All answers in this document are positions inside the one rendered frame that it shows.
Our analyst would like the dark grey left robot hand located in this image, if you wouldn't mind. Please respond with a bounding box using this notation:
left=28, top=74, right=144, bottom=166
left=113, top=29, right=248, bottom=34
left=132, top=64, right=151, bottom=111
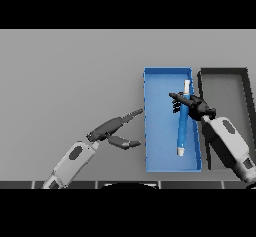
left=86, top=108, right=144, bottom=150

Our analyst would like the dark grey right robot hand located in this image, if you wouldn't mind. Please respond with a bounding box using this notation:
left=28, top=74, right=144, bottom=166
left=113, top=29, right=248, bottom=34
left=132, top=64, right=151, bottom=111
left=168, top=92, right=217, bottom=122

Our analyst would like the blue pipe with pale ends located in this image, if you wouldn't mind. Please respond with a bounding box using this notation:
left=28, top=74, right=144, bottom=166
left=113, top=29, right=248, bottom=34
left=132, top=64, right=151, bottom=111
left=176, top=79, right=192, bottom=157

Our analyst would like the dark grey bin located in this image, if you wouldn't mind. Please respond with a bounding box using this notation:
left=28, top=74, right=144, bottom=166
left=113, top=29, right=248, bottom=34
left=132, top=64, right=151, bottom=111
left=197, top=67, right=256, bottom=171

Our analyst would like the blue bin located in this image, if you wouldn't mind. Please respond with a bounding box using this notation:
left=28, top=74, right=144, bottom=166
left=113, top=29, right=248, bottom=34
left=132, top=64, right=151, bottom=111
left=143, top=66, right=203, bottom=174

